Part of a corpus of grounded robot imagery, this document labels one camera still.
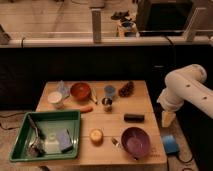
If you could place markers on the white post right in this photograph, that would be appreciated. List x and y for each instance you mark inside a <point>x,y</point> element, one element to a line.
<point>195,20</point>

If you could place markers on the black monitor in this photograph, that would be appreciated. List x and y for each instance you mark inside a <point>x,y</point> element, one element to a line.
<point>162,15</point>

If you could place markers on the small metal cup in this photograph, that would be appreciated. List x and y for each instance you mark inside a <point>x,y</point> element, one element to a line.
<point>107,104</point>

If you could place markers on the clear crumpled plastic bag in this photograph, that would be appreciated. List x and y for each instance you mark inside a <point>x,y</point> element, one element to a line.
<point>63,89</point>

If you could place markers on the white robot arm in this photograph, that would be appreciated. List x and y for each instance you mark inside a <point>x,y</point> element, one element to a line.
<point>185,84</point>

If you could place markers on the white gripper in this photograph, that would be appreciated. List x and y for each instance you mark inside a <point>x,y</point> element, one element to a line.
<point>167,118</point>

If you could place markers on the metal utensil in tray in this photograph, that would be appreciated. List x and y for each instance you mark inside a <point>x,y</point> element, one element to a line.
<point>36,149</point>

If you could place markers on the white post left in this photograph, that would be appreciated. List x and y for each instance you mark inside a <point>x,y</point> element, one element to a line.
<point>96,25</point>

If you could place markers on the green plastic tray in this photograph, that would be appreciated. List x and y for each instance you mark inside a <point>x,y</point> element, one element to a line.
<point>48,122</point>

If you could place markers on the knife with wooden handle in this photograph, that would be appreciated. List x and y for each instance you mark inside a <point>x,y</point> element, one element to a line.
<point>94,96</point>

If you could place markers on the small metal clip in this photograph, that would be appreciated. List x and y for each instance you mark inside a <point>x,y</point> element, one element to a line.
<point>115,142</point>

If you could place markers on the blue sponge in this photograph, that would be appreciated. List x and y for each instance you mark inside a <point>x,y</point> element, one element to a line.
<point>65,142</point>

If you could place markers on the purple bowl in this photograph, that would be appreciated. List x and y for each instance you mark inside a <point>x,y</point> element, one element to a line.
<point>136,142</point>

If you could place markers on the white post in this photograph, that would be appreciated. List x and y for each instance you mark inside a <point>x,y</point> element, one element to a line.
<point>96,25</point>
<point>195,20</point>

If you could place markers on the orange carrot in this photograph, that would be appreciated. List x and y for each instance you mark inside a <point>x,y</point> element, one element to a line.
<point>86,109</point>

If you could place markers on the blue round object on floor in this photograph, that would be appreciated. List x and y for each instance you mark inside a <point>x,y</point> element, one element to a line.
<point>170,144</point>

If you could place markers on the white paper cup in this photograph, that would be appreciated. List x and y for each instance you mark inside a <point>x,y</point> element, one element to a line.
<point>55,99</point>

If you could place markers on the white bottle in tray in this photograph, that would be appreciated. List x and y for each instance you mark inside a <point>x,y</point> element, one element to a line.
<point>51,144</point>

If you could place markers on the orange bowl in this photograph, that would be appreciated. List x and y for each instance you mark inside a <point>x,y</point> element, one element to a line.
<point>80,91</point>

